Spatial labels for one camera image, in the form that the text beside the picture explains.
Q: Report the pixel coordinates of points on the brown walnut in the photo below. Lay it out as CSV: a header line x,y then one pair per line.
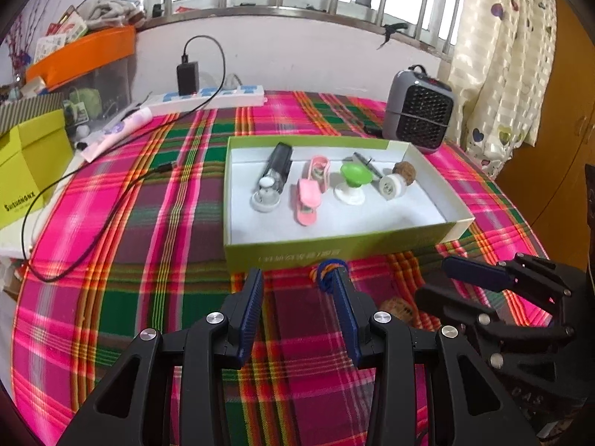
x,y
406,171
395,309

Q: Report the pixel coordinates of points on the pink loop clip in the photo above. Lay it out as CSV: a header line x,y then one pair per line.
x,y
320,161

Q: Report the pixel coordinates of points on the cream heart print curtain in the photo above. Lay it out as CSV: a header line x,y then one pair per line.
x,y
502,79

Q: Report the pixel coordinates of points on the clear bin with orange lid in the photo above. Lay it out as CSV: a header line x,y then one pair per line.
x,y
79,53

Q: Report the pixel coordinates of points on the white side table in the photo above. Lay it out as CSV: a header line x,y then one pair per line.
x,y
9,244

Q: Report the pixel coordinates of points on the pink white tube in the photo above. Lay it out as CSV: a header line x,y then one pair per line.
x,y
121,128

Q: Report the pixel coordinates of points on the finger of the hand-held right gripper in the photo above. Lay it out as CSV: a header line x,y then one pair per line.
x,y
474,273
451,306

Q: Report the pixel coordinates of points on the black heater plug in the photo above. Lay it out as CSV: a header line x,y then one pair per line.
x,y
372,128

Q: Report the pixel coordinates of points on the pink green plaid tablecloth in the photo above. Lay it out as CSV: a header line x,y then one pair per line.
x,y
162,251

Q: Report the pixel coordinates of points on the white blue power strip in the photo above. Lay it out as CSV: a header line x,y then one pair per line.
x,y
232,97

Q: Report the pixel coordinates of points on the shallow green cardboard box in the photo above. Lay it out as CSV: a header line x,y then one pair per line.
x,y
372,223

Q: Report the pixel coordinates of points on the black flashlight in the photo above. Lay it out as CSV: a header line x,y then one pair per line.
x,y
280,160

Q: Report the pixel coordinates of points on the grey space heater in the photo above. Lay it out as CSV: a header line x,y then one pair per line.
x,y
399,97

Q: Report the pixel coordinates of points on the white ribbed cylinder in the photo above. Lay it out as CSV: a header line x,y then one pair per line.
x,y
389,186

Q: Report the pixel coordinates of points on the white gloves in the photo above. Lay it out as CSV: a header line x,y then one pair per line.
x,y
111,9

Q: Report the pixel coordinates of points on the purple flower branches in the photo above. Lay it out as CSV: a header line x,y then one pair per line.
x,y
18,51

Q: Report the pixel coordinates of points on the yellow-green cardboard box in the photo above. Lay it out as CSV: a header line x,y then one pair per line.
x,y
32,158

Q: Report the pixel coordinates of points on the grey white stopper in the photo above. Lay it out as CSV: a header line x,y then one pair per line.
x,y
266,199

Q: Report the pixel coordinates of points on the green knob white base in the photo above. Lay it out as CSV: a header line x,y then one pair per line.
x,y
355,173

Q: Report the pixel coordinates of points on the grey striped box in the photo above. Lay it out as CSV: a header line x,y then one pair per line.
x,y
28,109

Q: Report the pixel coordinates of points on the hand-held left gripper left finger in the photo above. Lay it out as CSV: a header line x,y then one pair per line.
x,y
248,316

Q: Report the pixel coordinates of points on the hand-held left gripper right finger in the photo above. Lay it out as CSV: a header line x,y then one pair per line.
x,y
346,316

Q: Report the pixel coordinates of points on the black clip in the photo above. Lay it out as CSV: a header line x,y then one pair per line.
x,y
395,29

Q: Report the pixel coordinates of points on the wooden cabinet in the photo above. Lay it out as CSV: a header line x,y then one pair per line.
x,y
567,148

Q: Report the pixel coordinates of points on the paper packets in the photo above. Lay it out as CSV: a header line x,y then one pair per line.
x,y
60,37

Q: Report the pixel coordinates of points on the black charger adapter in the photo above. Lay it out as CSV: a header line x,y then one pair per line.
x,y
187,79

